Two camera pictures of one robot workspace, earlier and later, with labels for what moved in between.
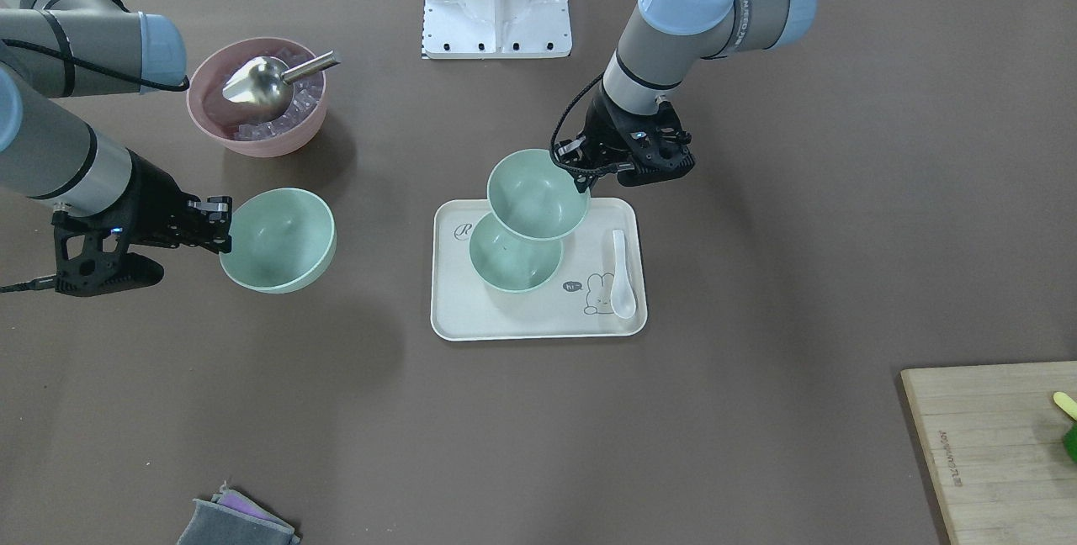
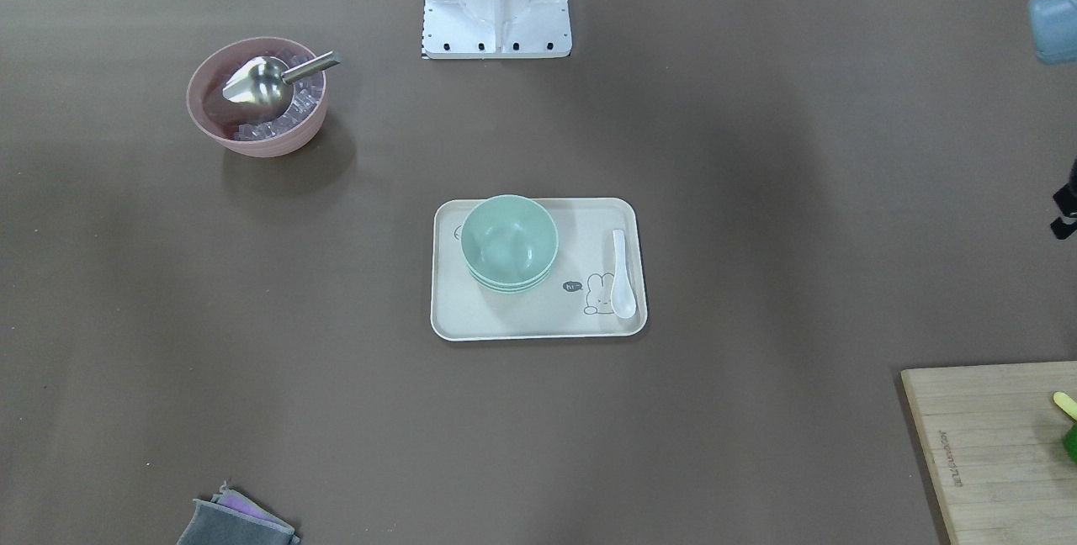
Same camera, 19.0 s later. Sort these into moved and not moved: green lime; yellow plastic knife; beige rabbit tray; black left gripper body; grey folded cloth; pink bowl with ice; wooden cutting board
Moved: black left gripper body
Not moved: beige rabbit tray; wooden cutting board; pink bowl with ice; yellow plastic knife; green lime; grey folded cloth
